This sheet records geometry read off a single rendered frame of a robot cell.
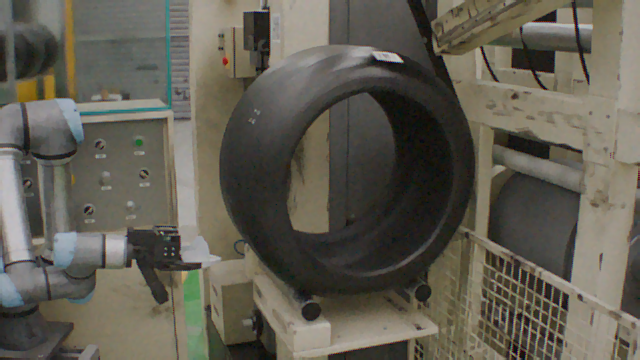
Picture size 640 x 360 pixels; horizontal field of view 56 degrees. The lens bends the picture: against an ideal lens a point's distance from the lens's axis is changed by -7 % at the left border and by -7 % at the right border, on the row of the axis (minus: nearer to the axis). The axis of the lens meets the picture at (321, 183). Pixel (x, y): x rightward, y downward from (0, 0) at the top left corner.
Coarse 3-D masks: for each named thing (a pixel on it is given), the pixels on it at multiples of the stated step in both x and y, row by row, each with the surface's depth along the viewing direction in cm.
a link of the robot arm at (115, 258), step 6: (108, 234) 133; (114, 234) 133; (120, 234) 134; (108, 240) 131; (114, 240) 131; (120, 240) 132; (108, 246) 130; (114, 246) 130; (120, 246) 131; (108, 252) 130; (114, 252) 130; (120, 252) 131; (108, 258) 130; (114, 258) 130; (120, 258) 131; (108, 264) 131; (114, 264) 131; (120, 264) 131
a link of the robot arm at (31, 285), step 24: (0, 120) 138; (0, 144) 136; (0, 168) 135; (0, 192) 134; (0, 216) 132; (24, 216) 135; (0, 240) 131; (24, 240) 132; (24, 264) 130; (0, 288) 126; (24, 288) 128; (48, 288) 131
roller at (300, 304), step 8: (280, 280) 156; (288, 288) 151; (288, 296) 150; (296, 296) 146; (304, 296) 144; (296, 304) 144; (304, 304) 141; (312, 304) 141; (304, 312) 140; (312, 312) 141; (320, 312) 142; (312, 320) 142
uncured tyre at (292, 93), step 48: (336, 48) 139; (288, 96) 130; (336, 96) 130; (384, 96) 165; (432, 96) 139; (240, 144) 133; (288, 144) 129; (432, 144) 167; (240, 192) 133; (384, 192) 174; (432, 192) 167; (288, 240) 134; (336, 240) 169; (384, 240) 171; (432, 240) 146; (336, 288) 141; (384, 288) 146
